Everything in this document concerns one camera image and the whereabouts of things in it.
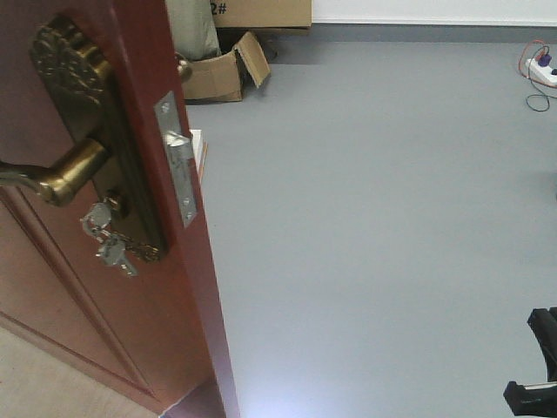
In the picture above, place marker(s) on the white wooden edge rail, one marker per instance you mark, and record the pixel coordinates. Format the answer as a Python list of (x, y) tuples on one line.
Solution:
[(200, 148)]

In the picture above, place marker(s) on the reddish brown wooden door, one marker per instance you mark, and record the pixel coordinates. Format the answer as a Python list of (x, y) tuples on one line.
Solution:
[(158, 337)]

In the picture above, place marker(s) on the olive green large bag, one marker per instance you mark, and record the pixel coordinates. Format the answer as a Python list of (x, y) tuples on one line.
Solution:
[(193, 29)]

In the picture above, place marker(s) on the silver keys bunch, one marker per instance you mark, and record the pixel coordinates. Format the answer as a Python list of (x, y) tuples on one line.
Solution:
[(112, 247)]

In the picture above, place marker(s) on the white power strip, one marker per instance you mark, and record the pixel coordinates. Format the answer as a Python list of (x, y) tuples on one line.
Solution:
[(545, 75)]

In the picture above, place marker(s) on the open cardboard box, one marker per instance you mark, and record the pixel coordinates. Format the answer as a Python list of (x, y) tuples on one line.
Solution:
[(222, 79)]

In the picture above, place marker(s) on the silver latch strike plate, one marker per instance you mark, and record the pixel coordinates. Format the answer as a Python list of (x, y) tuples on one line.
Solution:
[(179, 153)]

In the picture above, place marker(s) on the brass handle back plate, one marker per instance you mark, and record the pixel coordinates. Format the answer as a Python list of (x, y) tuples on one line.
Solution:
[(84, 90)]

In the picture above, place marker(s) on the brass door lever handle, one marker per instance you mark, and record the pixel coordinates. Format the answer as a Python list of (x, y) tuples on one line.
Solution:
[(58, 184)]

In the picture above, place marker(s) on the closed cardboard box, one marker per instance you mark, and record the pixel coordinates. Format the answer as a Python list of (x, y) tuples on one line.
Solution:
[(261, 13)]

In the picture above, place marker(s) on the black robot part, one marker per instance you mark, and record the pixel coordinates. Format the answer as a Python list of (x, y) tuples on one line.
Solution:
[(537, 398)]

